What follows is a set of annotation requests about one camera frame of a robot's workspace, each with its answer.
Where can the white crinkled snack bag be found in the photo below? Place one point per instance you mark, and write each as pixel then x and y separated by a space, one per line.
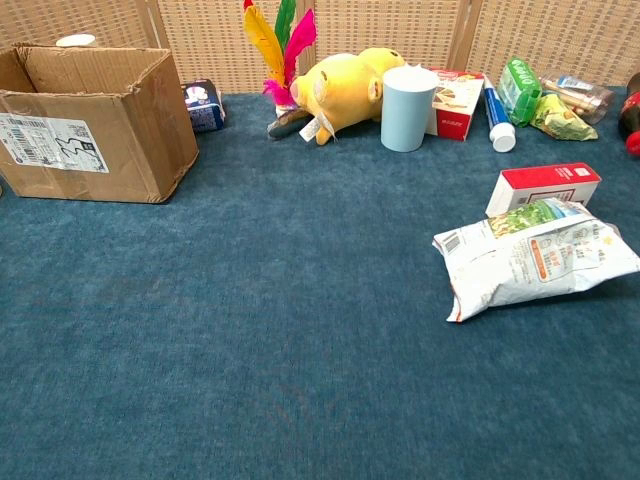
pixel 525 265

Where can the red and white carton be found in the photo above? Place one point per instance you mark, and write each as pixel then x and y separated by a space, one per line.
pixel 540 182

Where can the brown cardboard shipping box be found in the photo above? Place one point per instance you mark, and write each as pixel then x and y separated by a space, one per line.
pixel 125 120

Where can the red white biscuit box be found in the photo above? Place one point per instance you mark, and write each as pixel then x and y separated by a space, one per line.
pixel 457 107

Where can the blue felt table cloth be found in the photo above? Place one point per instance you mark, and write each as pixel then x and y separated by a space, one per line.
pixel 280 325

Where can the light blue paper cup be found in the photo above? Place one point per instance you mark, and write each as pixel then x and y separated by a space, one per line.
pixel 405 115

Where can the yellow plush duck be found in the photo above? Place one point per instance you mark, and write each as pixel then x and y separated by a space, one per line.
pixel 340 90

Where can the dark blue sanitary pad pack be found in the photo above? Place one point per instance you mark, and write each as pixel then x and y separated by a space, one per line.
pixel 205 107

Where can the colourful feather shuttlecock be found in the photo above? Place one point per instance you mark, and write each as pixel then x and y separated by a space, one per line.
pixel 267 42

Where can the blue white toothpaste tube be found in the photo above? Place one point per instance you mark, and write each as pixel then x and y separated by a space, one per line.
pixel 497 117

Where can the woven wooden folding screen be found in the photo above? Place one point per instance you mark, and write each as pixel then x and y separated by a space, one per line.
pixel 400 30

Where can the green wet wipes pack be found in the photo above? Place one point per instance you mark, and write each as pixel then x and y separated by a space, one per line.
pixel 520 90

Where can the yellow green snack pouch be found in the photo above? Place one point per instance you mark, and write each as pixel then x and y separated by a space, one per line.
pixel 557 120

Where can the stack of white paper cups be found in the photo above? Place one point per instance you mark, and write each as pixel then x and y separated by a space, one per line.
pixel 76 40

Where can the cola bottle with red cap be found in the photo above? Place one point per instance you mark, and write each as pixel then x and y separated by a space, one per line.
pixel 631 115

